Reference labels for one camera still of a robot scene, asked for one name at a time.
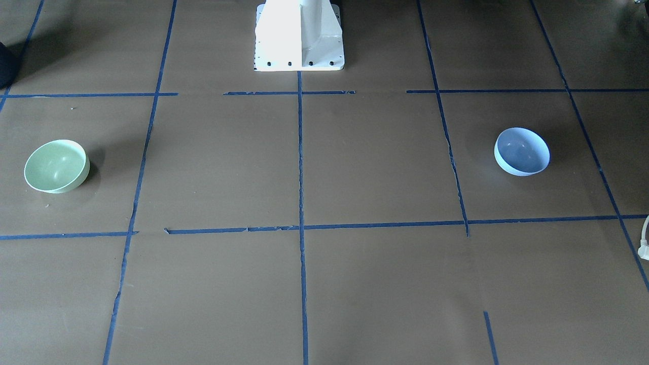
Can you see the blue bowl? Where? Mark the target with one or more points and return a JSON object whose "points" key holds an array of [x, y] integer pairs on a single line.
{"points": [[521, 152]]}

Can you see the green bowl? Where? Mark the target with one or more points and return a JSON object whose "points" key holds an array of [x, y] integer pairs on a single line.
{"points": [[57, 167]]}

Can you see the white power plug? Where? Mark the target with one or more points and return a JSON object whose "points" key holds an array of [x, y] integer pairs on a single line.
{"points": [[643, 244]]}

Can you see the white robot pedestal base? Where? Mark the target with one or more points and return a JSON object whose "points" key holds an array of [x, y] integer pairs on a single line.
{"points": [[298, 36]]}

